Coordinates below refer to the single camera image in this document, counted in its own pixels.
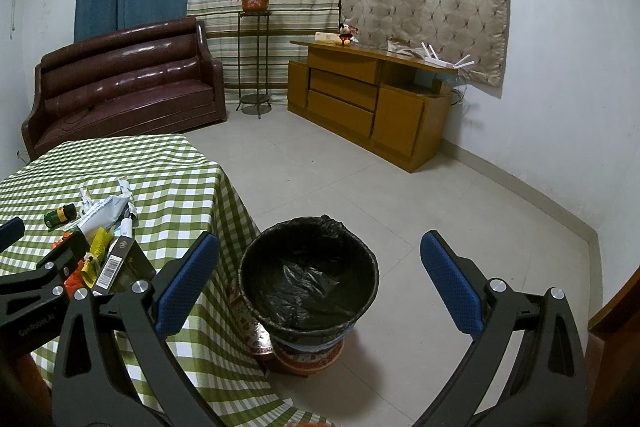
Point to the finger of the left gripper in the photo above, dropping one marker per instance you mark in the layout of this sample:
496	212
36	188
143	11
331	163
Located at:
47	279
11	232

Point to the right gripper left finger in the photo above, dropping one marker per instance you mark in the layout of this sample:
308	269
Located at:
91	385

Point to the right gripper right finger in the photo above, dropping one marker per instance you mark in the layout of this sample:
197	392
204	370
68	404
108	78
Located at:
525	365

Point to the orange wrapper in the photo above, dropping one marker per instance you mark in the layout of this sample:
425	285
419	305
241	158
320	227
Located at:
73	280

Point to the green bottle yellow label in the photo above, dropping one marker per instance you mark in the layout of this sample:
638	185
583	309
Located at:
59	216

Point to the yellow snack wrapper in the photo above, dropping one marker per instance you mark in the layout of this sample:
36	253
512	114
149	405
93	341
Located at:
93	260

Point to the black barcode box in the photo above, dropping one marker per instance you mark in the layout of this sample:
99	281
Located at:
125	264

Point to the white camel milk powder bag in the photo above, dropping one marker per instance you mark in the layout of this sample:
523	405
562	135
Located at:
104	214

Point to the silver wrapper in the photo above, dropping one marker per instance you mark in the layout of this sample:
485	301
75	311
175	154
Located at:
86	201

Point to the white teal tube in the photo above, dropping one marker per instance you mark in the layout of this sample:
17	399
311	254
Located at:
125	228

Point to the silver foil packet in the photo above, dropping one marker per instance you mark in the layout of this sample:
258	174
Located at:
129	208

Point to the black lined trash bin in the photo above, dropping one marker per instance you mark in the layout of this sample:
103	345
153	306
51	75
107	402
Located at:
308	281

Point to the green checkered tablecloth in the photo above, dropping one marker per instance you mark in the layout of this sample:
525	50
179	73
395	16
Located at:
179	193

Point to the dark red leather sofa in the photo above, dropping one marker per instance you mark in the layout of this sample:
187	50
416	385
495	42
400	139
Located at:
154	78

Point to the black metal plant stand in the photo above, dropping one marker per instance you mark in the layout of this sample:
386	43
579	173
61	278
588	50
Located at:
253	87

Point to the wooden sideboard cabinet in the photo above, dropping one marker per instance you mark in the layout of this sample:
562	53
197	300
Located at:
395	106

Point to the cream box on cabinet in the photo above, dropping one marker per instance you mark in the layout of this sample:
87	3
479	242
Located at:
326	36

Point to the mickey mouse plush toy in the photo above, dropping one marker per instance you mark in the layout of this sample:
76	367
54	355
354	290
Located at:
345	34

